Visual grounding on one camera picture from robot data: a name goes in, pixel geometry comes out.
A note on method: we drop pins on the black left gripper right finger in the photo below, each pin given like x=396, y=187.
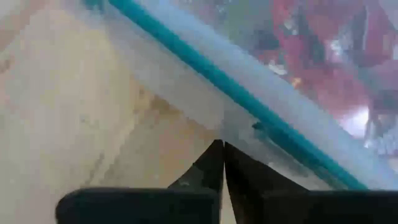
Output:
x=295, y=208

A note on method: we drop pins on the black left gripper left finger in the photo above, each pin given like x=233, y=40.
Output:
x=140, y=207

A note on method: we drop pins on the clear lid teal rim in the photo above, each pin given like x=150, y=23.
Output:
x=217, y=76

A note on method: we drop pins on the clear plastic container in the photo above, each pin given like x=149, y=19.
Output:
x=264, y=31

